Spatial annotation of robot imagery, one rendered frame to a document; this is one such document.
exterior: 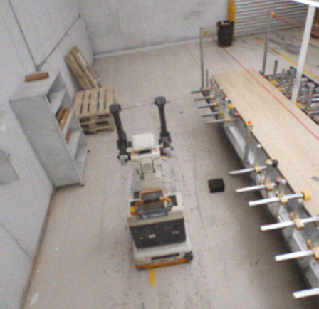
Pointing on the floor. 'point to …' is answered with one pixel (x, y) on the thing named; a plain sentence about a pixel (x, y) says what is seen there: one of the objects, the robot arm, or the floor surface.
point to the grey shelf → (65, 159)
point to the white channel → (302, 52)
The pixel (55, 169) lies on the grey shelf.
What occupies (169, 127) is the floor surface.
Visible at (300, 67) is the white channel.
